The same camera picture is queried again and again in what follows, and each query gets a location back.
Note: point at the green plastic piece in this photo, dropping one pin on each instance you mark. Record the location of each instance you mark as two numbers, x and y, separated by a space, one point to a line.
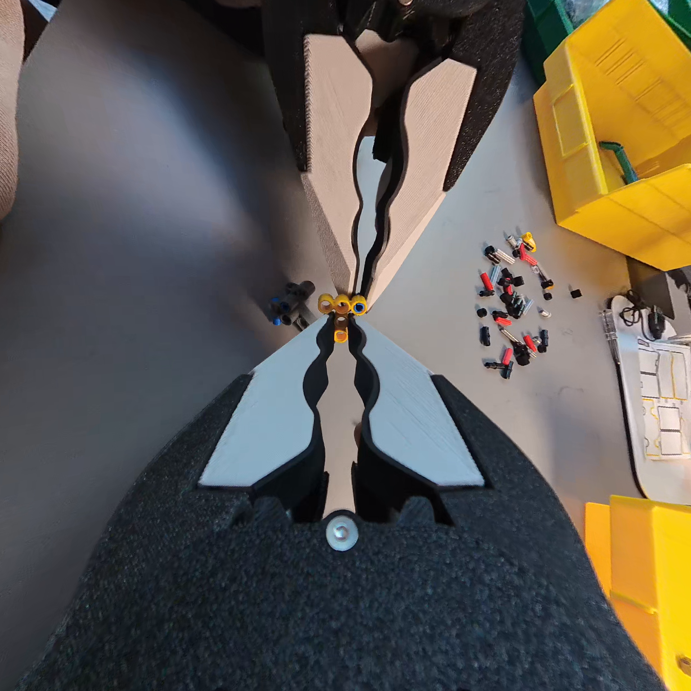
621 162

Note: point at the black flat device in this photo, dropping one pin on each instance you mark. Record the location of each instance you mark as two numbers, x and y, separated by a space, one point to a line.
659 286

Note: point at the person's left hand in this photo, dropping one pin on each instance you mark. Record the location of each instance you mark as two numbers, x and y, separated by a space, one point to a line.
387 70

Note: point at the pile of black red pieces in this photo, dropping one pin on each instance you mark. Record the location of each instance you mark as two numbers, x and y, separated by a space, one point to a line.
507 324

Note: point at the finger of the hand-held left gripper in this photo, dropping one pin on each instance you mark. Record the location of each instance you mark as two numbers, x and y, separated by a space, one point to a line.
329 130
432 140

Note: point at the person's torso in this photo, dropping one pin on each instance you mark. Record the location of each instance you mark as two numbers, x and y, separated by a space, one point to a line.
9 108

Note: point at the green plastic bin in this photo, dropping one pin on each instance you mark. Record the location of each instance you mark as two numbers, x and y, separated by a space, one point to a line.
540 32

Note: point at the grey piece with blue pin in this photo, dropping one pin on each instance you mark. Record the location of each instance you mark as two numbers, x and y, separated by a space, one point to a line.
289 300

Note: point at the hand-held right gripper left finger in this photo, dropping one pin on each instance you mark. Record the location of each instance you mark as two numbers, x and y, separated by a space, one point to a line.
265 432

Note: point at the grey desk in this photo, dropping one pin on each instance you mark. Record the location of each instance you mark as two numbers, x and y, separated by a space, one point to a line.
140 216

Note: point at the yellow plastic bin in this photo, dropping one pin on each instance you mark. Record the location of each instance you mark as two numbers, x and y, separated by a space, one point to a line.
583 205
648 561

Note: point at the printed instruction sheet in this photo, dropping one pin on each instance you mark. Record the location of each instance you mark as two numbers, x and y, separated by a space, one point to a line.
659 432

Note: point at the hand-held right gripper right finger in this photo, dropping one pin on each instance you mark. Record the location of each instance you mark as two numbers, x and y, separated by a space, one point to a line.
421 432

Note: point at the yellow building block assembly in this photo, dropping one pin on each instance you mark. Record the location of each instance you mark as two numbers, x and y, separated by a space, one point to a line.
341 305

